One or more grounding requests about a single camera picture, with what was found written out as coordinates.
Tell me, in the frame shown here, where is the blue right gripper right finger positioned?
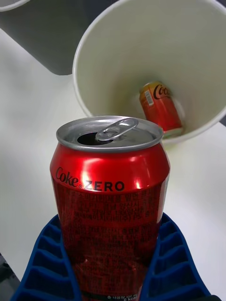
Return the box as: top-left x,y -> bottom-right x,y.
139,212 -> 211,301

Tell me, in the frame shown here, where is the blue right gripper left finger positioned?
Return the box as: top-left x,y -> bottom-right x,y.
10,214 -> 82,301

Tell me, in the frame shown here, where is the red drink can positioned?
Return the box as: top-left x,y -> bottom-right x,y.
49,115 -> 171,301

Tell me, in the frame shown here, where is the orange-red drink can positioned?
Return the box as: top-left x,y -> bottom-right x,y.
139,80 -> 184,140

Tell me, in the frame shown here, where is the grey plastic bin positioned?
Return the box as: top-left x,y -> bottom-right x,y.
0,0 -> 95,76

